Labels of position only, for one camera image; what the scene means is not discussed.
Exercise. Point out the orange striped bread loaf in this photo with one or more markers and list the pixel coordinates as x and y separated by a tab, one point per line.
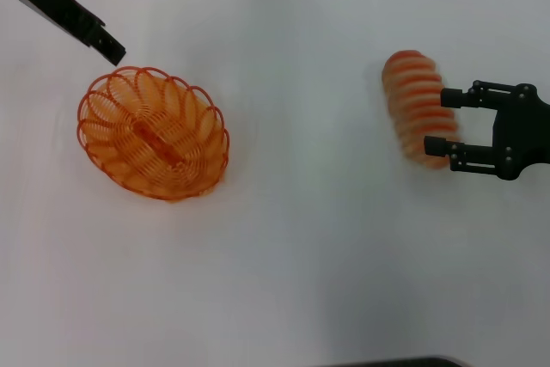
414	109

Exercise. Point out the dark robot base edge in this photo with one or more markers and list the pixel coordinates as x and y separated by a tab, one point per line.
408	362

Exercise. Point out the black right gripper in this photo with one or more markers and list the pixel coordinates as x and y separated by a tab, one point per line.
522	130

